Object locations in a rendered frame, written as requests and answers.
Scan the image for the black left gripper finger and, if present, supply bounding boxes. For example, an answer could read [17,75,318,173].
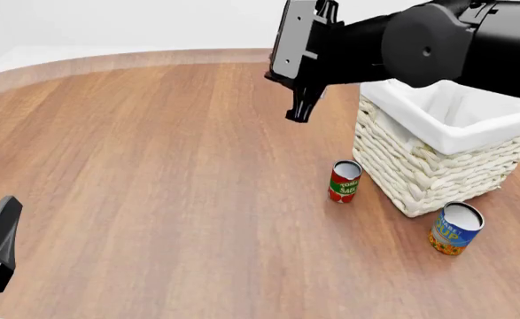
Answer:
[0,195,24,268]

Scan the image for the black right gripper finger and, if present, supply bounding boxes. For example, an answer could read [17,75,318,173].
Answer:
[284,84,323,125]

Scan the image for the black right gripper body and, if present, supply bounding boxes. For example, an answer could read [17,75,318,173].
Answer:
[264,0,345,97]

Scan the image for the white woven basket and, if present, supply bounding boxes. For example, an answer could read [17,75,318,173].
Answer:
[352,77,520,219]

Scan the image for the white cloth basket liner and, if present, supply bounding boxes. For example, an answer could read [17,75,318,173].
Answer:
[359,77,520,157]

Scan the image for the alphabet soup can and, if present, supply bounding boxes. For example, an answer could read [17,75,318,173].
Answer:
[428,200,485,257]

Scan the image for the tomato sauce can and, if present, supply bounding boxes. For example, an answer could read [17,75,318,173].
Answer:
[328,159,364,205]

